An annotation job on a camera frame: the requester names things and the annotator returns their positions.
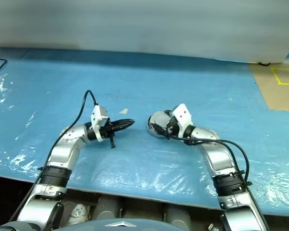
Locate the silver hinged motor lid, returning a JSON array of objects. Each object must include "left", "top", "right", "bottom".
[{"left": 147, "top": 110, "right": 175, "bottom": 136}]

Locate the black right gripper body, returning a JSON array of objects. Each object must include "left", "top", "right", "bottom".
[{"left": 166, "top": 116, "right": 182, "bottom": 141}]

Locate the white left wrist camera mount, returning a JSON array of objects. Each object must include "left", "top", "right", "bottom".
[{"left": 90, "top": 104, "right": 109, "bottom": 143}]

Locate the blue plastic table cover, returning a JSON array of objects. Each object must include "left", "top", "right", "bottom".
[{"left": 0, "top": 47, "right": 289, "bottom": 216}]

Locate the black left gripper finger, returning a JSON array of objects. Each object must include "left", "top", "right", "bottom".
[
  {"left": 110, "top": 118, "right": 136, "bottom": 127},
  {"left": 110, "top": 124, "right": 133, "bottom": 133}
]

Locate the grey robot torso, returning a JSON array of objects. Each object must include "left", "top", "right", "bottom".
[{"left": 61, "top": 218, "right": 175, "bottom": 231}]

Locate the grey cylinder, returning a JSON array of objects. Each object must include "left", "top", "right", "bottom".
[
  {"left": 163, "top": 206, "right": 193, "bottom": 229},
  {"left": 93, "top": 195, "right": 123, "bottom": 221}
]

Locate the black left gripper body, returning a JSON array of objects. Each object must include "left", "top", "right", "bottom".
[{"left": 100, "top": 117, "right": 117, "bottom": 149}]

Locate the white rounded object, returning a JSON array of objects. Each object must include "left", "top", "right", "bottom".
[{"left": 70, "top": 203, "right": 90, "bottom": 226}]

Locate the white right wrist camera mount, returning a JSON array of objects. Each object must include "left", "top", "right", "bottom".
[{"left": 171, "top": 103, "right": 193, "bottom": 138}]

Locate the white partition panel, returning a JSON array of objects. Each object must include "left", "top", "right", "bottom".
[{"left": 0, "top": 0, "right": 289, "bottom": 67}]

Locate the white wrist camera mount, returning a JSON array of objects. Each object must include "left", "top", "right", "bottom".
[
  {"left": 171, "top": 103, "right": 193, "bottom": 138},
  {"left": 90, "top": 104, "right": 109, "bottom": 143}
]

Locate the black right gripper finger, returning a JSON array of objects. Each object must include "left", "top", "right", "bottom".
[
  {"left": 151, "top": 122, "right": 171, "bottom": 135},
  {"left": 156, "top": 128, "right": 171, "bottom": 141}
]

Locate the brown cardboard sheet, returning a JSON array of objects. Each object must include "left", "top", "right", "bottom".
[{"left": 249, "top": 60, "right": 289, "bottom": 112}]

